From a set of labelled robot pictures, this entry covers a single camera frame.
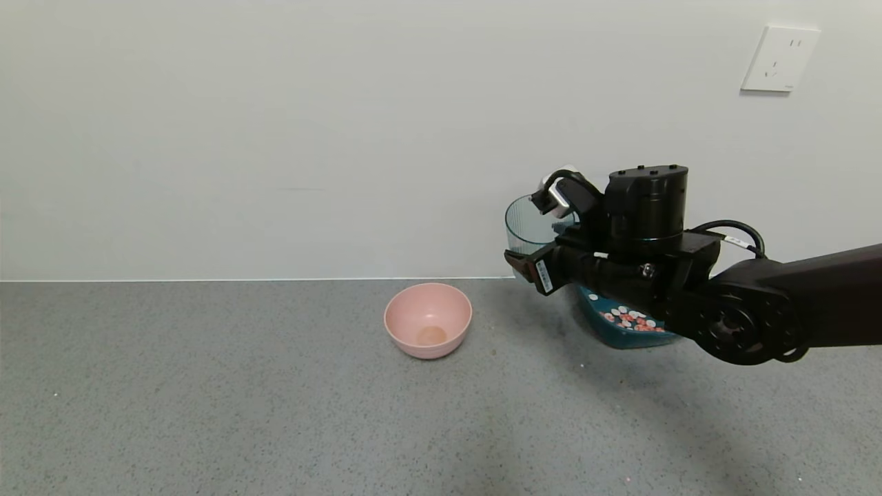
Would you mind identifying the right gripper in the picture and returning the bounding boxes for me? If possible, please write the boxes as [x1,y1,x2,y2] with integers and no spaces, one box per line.
[504,240,602,296]

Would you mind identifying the clear blue ribbed cup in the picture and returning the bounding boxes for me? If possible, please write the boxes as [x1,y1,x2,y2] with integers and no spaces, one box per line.
[504,194,580,280]

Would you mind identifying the red and white small solids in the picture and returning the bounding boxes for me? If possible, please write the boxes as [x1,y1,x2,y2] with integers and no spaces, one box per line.
[601,305,668,333]

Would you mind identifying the pink plastic bowl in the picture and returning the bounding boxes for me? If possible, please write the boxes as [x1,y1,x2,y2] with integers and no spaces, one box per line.
[384,282,473,360]

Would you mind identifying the teal plastic basin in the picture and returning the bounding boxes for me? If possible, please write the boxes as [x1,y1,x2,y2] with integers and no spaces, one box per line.
[575,282,683,350]

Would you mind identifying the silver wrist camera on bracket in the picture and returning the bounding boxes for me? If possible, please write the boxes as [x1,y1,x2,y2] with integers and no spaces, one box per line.
[531,164,607,228]

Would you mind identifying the black camera cable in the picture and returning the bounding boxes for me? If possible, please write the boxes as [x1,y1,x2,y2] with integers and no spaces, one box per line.
[541,169,604,207]

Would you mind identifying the black arm cable with tag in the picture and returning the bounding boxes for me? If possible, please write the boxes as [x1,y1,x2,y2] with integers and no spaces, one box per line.
[689,220,767,260]

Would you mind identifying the white wall socket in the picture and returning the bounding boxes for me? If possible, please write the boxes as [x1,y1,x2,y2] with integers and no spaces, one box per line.
[740,25,821,93]

